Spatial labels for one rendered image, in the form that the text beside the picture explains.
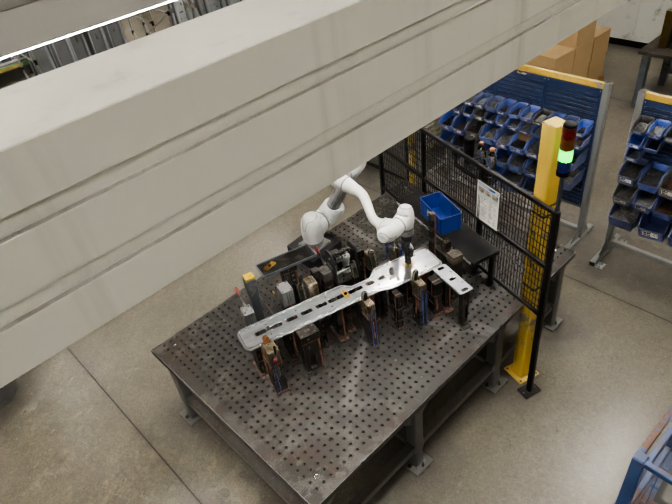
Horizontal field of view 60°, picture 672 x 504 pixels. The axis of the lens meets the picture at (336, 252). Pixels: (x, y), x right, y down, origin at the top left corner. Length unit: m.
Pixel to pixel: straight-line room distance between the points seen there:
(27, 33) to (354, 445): 2.71
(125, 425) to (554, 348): 3.23
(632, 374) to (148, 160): 4.53
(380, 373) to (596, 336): 1.95
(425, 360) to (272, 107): 3.36
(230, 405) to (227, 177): 3.31
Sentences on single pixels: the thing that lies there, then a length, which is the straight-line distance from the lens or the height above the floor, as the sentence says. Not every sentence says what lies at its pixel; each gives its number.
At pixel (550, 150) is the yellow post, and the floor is 1.86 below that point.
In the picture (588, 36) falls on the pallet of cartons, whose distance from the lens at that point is 7.97.
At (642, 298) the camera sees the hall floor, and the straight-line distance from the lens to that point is 5.33.
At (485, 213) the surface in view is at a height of 1.23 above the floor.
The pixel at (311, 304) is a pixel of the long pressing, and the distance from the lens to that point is 3.64.
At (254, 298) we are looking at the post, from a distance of 3.78.
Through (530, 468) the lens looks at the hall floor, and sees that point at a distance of 4.13.
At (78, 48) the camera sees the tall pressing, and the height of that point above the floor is 0.77.
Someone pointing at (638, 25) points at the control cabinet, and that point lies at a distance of 9.87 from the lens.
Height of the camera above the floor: 3.50
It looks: 39 degrees down
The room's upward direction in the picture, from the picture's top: 8 degrees counter-clockwise
